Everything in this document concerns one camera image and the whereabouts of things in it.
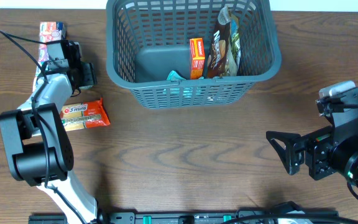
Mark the Kleenex tissue multipack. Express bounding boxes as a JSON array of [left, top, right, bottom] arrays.
[[32, 21, 67, 93]]

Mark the grey plastic basket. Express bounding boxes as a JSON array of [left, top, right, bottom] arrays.
[[106, 0, 283, 110]]

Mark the light teal snack packet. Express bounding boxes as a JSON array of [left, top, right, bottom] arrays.
[[163, 70, 204, 100]]

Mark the orange Redoxon box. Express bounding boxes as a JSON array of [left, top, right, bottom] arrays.
[[190, 38, 205, 80]]

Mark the brown Nescafe Gold pouch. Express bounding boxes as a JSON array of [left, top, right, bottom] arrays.
[[207, 6, 241, 78]]

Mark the green lid pesto jar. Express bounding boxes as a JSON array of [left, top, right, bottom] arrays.
[[79, 85, 94, 91]]

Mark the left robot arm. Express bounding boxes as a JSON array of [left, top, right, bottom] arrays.
[[0, 40, 109, 223]]

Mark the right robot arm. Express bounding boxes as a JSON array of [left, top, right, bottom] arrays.
[[106, 59, 358, 188]]

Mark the San Remo spaghetti packet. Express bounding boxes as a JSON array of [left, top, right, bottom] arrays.
[[60, 98, 111, 131]]

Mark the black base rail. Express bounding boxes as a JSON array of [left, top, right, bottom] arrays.
[[28, 201, 339, 224]]

